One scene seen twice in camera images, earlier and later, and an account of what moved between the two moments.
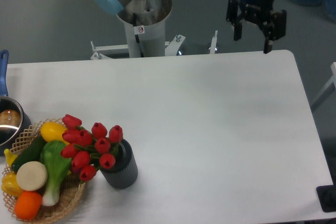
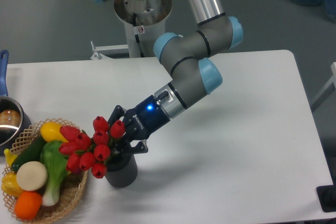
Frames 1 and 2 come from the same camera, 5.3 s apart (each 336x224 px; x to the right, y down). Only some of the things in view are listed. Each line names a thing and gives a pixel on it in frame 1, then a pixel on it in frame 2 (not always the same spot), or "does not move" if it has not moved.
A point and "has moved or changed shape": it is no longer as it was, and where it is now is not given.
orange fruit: (27, 204) does not move
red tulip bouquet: (90, 150) has moved or changed shape
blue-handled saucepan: (14, 118) does not move
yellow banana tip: (10, 157) does not move
